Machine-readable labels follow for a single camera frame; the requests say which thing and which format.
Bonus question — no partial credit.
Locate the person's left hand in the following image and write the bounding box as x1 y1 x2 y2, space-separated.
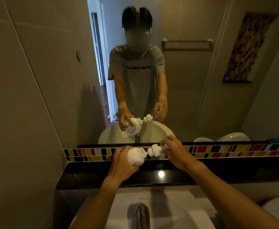
107 145 140 183

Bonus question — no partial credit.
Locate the person's right hand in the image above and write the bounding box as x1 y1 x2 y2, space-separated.
160 135 201 171

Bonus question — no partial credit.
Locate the white soap bottle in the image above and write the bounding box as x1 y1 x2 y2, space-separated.
127 147 146 167

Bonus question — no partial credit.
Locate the white pump dispenser cap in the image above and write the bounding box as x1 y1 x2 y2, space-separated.
147 144 168 157

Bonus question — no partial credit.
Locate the person's right forearm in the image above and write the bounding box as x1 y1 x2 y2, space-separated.
186 161 279 229

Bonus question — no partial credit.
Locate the person's left forearm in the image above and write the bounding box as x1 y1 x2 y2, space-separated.
69 176 121 229

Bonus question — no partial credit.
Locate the metal sink faucet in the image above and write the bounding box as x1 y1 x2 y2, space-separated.
135 203 151 229

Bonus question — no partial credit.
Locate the colourful mosaic tile strip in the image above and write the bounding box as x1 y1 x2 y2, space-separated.
64 143 279 162

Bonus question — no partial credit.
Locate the white sink basin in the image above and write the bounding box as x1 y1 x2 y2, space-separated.
70 190 224 229

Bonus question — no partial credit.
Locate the large wall mirror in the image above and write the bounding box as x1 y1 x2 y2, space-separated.
87 0 279 145

